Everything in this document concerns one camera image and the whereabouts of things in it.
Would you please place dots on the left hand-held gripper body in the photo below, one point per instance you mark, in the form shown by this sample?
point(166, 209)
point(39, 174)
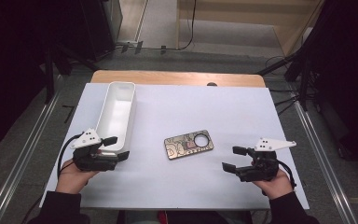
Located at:
point(90, 161)

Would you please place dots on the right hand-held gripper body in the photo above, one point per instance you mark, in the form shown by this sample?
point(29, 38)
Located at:
point(261, 168)

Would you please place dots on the white plastic bin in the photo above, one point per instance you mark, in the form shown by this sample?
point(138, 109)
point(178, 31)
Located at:
point(118, 109)

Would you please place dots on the cartoon print phone case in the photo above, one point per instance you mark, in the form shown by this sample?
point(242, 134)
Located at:
point(180, 147)

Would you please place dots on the person's right hand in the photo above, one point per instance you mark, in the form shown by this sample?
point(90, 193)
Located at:
point(276, 186)

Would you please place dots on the person's left hand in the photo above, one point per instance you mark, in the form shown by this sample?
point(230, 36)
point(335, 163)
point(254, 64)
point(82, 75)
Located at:
point(71, 179)

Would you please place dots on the white table mat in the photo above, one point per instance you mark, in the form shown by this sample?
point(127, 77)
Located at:
point(199, 109)

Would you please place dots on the red object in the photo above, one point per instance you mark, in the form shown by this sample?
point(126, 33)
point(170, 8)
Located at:
point(162, 216)

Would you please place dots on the dark table grommet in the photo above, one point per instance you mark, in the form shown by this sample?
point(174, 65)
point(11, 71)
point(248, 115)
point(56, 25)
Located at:
point(211, 84)

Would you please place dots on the black metal stand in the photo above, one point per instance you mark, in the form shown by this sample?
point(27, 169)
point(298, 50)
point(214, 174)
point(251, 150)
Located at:
point(49, 81)
point(303, 81)

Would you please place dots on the dark cabinet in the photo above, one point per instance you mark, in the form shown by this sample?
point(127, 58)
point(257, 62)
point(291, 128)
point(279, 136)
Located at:
point(102, 28)

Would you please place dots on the black curtain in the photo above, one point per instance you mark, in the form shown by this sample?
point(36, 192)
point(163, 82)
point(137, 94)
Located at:
point(348, 77)
point(12, 62)

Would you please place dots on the metal floor rail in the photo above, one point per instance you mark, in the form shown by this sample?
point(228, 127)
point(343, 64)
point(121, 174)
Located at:
point(323, 161)
point(21, 155)

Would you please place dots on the light wooden shelf frame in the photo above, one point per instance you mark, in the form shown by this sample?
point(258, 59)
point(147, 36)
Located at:
point(292, 34)

